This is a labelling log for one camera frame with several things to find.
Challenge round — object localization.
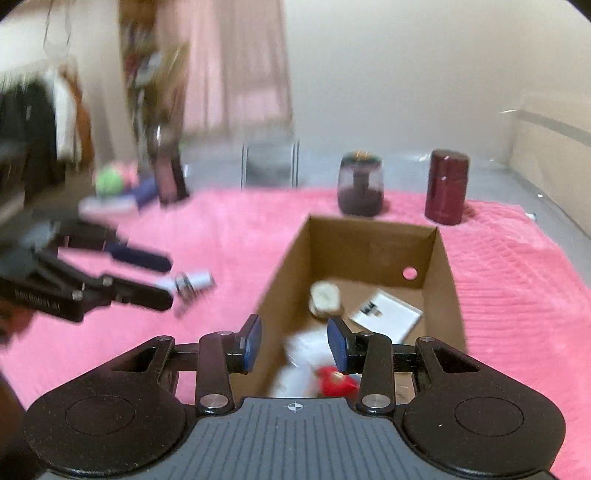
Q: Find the clear box of floss picks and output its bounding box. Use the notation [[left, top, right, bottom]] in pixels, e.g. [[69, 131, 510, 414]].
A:
[[269, 324, 335, 398]]

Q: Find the dark glass jar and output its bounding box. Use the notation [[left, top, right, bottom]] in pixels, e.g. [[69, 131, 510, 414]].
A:
[[337, 151, 384, 218]]

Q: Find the person's left hand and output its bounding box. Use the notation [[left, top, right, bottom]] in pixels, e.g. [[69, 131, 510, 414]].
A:
[[0, 303, 36, 346]]

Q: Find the framed landscape picture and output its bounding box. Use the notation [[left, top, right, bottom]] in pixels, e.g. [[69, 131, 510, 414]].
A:
[[240, 140, 300, 189]]

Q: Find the beige stone-like object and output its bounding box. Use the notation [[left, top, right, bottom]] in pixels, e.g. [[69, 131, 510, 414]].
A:
[[308, 281, 342, 319]]

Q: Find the small silver striped tube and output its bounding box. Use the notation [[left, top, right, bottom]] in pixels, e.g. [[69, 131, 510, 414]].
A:
[[173, 271, 215, 303]]

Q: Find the white card booklet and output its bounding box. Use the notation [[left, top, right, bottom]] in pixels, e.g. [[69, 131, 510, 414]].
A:
[[349, 290, 423, 344]]

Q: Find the maroon cylindrical canister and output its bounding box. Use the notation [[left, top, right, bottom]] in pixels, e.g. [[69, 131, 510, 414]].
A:
[[425, 149, 470, 226]]

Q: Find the brown cardboard box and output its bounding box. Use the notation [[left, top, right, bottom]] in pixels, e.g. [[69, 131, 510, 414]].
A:
[[230, 216, 467, 399]]

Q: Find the green pink plush toy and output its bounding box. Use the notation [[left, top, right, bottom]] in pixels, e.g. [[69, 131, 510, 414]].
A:
[[93, 162, 138, 197]]

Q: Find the red small cup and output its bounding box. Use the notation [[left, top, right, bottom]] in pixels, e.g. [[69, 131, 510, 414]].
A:
[[315, 366, 359, 398]]

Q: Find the wooden bookshelf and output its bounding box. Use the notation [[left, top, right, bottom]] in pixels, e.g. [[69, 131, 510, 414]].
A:
[[119, 1, 189, 163]]

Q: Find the pink curtain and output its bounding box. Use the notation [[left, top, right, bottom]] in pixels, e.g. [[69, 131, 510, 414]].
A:
[[156, 1, 293, 138]]

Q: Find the pink ribbed blanket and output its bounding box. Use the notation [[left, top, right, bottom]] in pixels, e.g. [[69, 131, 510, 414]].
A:
[[0, 186, 591, 480]]

